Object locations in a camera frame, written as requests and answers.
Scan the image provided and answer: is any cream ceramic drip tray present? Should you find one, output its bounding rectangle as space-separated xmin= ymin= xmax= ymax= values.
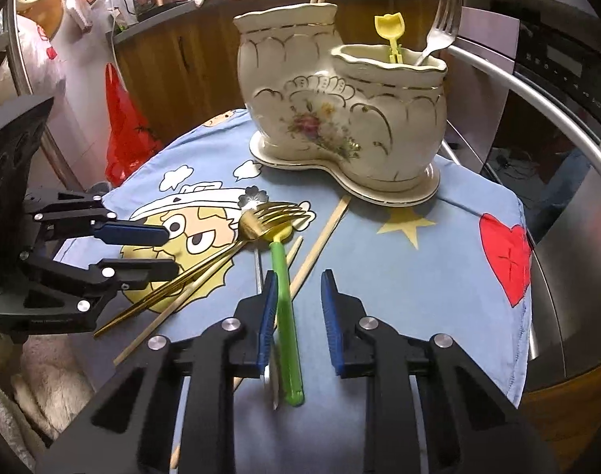
xmin=249 ymin=131 xmax=441 ymax=207

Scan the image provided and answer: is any stainless steel built-in oven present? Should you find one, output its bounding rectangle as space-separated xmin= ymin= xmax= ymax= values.
xmin=441 ymin=2 xmax=601 ymax=396

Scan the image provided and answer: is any chrome rack pole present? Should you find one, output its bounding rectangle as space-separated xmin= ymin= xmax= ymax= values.
xmin=4 ymin=0 xmax=84 ymax=193

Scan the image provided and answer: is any silver metal fork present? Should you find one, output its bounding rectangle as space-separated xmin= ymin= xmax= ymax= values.
xmin=413 ymin=0 xmax=465 ymax=66

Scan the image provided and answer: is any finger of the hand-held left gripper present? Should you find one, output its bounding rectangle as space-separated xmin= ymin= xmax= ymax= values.
xmin=21 ymin=252 xmax=180 ymax=292
xmin=26 ymin=188 xmax=169 ymax=245

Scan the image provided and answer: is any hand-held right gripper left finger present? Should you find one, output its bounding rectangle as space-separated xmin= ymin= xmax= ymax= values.
xmin=36 ymin=269 xmax=281 ymax=474

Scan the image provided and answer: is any wooden kitchen cabinet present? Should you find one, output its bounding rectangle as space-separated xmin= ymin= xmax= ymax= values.
xmin=113 ymin=0 xmax=523 ymax=117

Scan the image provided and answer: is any silver flower-shaped spoon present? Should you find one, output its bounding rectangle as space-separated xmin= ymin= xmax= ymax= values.
xmin=238 ymin=185 xmax=281 ymax=410

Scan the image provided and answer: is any red plastic bag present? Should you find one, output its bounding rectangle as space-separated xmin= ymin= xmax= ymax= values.
xmin=105 ymin=62 xmax=165 ymax=188

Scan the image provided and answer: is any yellow and green plastic spoon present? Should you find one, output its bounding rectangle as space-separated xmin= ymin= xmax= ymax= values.
xmin=268 ymin=227 xmax=306 ymax=408
xmin=374 ymin=12 xmax=406 ymax=64

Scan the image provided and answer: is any white fluffy towel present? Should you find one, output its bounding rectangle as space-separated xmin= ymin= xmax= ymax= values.
xmin=0 ymin=336 xmax=94 ymax=470

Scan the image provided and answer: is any cream floral ceramic utensil holder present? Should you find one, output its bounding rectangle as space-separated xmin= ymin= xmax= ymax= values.
xmin=232 ymin=2 xmax=449 ymax=191

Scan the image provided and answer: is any blue cartoon printed cloth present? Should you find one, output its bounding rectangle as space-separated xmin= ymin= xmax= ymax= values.
xmin=53 ymin=109 xmax=535 ymax=474

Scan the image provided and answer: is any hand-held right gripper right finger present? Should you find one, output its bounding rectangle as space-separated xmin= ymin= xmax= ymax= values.
xmin=320 ymin=269 xmax=560 ymax=474

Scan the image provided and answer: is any white plastic bag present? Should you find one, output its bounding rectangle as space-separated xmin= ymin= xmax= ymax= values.
xmin=0 ymin=15 xmax=69 ymax=109

